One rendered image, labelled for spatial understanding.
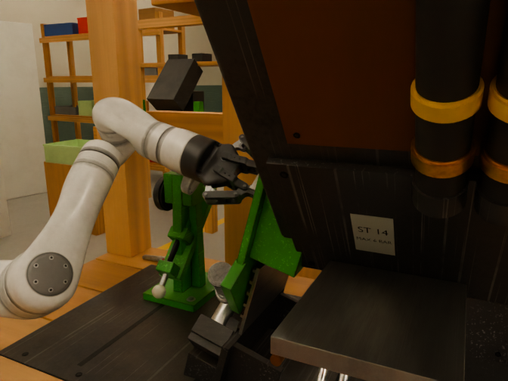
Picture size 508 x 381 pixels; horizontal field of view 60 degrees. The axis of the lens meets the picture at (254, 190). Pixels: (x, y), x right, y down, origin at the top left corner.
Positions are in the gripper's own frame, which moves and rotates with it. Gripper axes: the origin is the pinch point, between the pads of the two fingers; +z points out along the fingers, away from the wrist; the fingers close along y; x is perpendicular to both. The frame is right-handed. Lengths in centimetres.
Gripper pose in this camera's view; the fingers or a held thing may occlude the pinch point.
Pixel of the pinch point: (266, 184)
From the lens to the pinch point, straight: 69.7
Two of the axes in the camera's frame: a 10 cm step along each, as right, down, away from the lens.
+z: 8.7, 3.5, -3.5
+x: 1.5, 4.8, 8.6
